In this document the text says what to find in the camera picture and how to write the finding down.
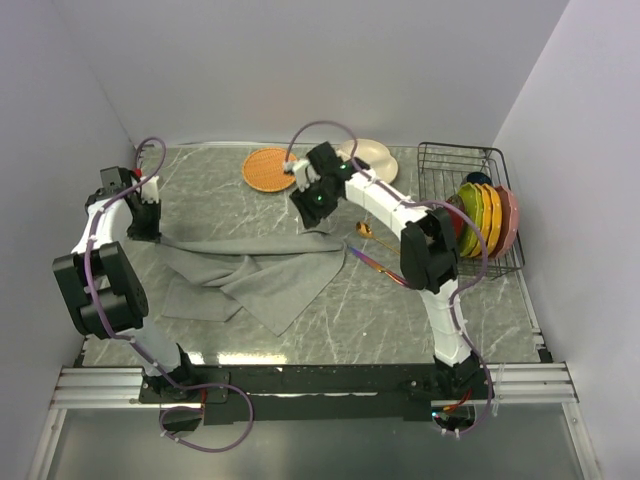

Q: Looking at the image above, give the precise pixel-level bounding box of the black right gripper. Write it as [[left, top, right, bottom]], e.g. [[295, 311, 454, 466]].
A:
[[288, 177, 338, 231]]

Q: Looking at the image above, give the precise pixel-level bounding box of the grey cloth napkin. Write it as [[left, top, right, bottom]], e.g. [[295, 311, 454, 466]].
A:
[[156, 231, 346, 336]]

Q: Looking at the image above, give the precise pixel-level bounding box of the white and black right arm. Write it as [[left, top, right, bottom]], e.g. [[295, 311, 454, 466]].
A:
[[283, 142, 492, 399]]

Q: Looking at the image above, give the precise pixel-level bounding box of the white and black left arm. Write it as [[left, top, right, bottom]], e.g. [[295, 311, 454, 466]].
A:
[[52, 167, 199, 402]]

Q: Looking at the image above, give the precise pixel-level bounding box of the gold spoon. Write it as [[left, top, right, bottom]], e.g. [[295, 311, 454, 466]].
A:
[[355, 221, 400, 255]]

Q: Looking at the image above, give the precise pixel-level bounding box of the orange woven round coaster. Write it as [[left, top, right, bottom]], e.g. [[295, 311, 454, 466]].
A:
[[242, 147, 297, 193]]

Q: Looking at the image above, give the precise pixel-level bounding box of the iridescent purple knife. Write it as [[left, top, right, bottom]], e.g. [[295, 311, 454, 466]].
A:
[[347, 245, 409, 288]]

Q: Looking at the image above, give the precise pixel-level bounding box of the cream divided plate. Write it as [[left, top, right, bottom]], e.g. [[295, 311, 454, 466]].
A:
[[354, 138, 399, 184]]

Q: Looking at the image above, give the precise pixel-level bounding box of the red patterned plate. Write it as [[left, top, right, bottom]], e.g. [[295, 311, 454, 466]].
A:
[[446, 194, 465, 211]]

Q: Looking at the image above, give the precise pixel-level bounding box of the green scalloped plate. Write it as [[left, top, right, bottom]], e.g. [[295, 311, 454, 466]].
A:
[[458, 183, 483, 257]]

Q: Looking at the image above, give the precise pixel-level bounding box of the dark blue bowl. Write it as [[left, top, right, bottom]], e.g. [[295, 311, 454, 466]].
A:
[[464, 171, 493, 186]]

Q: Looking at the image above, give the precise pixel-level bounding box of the yellow scalloped plate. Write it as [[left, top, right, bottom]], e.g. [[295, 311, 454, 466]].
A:
[[476, 184, 498, 255]]

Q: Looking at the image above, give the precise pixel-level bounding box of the orange scalloped plate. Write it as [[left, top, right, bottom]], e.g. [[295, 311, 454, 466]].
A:
[[488, 186, 503, 238]]

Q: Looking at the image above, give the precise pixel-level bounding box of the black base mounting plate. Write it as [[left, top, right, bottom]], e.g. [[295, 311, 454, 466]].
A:
[[139, 361, 493, 425]]

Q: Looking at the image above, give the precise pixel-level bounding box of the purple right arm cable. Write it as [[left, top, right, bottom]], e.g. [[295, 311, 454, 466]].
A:
[[282, 120, 499, 439]]

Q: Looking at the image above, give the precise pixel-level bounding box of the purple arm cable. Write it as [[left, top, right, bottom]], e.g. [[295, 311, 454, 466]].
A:
[[282, 120, 499, 439], [82, 137, 255, 455]]

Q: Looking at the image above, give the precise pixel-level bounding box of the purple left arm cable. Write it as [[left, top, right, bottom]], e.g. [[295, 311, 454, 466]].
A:
[[82, 137, 255, 455]]

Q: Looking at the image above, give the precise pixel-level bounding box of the black wire dish rack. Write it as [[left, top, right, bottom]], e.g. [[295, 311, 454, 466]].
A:
[[417, 142, 525, 279]]

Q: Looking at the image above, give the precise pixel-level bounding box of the aluminium frame rail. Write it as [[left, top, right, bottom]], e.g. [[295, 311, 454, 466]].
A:
[[49, 363, 579, 410]]

